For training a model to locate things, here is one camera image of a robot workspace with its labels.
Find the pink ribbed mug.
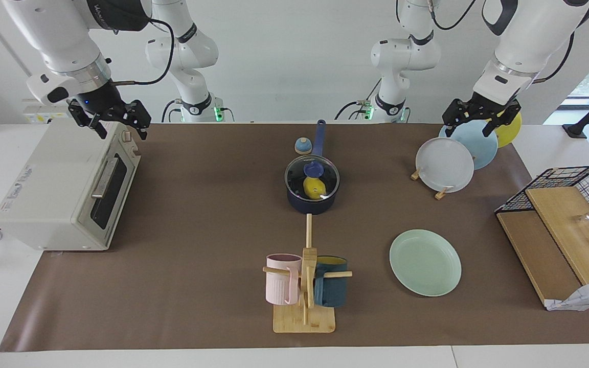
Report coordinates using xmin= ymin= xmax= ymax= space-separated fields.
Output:
xmin=265 ymin=254 xmax=303 ymax=306

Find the wooden plate rack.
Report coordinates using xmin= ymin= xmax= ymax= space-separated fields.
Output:
xmin=410 ymin=166 xmax=452 ymax=200

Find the beige toaster oven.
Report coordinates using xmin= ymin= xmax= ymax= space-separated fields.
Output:
xmin=0 ymin=119 xmax=142 ymax=251

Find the dark blue saucepan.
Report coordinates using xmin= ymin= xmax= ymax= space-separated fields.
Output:
xmin=285 ymin=119 xmax=341 ymax=215

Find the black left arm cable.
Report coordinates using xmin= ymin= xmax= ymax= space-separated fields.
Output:
xmin=427 ymin=0 xmax=576 ymax=84

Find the light blue plate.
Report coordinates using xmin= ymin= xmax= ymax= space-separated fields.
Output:
xmin=439 ymin=120 xmax=500 ymax=170

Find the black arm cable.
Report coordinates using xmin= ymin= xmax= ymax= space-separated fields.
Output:
xmin=427 ymin=0 xmax=576 ymax=84
xmin=110 ymin=18 xmax=176 ymax=85

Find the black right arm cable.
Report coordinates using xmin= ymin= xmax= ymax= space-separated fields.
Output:
xmin=110 ymin=18 xmax=176 ymax=85

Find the yellow lemon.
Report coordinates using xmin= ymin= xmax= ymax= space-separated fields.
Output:
xmin=303 ymin=176 xmax=328 ymax=200

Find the wooden mug rack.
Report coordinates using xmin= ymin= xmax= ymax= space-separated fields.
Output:
xmin=262 ymin=214 xmax=353 ymax=334

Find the mint green plate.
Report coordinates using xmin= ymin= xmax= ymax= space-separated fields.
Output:
xmin=389 ymin=229 xmax=462 ymax=297

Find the brown table mat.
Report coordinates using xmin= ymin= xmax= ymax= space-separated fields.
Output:
xmin=0 ymin=123 xmax=589 ymax=352

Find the glass lid with blue knob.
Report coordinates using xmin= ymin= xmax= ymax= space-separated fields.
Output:
xmin=284 ymin=155 xmax=341 ymax=201

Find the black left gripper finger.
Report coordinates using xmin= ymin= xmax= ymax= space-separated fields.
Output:
xmin=442 ymin=100 xmax=469 ymax=137
xmin=483 ymin=101 xmax=523 ymax=137

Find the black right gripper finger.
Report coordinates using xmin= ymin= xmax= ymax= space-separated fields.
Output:
xmin=121 ymin=100 xmax=152 ymax=140
xmin=68 ymin=100 xmax=108 ymax=140

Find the grey plate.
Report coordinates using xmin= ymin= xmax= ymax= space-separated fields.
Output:
xmin=416 ymin=137 xmax=475 ymax=194

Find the white patterned cloth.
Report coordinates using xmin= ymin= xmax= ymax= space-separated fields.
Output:
xmin=545 ymin=278 xmax=589 ymax=311

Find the dark teal mug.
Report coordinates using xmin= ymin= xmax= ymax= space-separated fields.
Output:
xmin=313 ymin=256 xmax=349 ymax=308

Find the white power strip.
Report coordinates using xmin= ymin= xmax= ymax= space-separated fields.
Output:
xmin=22 ymin=102 xmax=70 ymax=124

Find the black base cable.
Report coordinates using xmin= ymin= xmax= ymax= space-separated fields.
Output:
xmin=335 ymin=101 xmax=373 ymax=121
xmin=162 ymin=99 xmax=183 ymax=123

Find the yellow plate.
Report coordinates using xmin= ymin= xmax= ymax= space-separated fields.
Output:
xmin=486 ymin=110 xmax=523 ymax=149

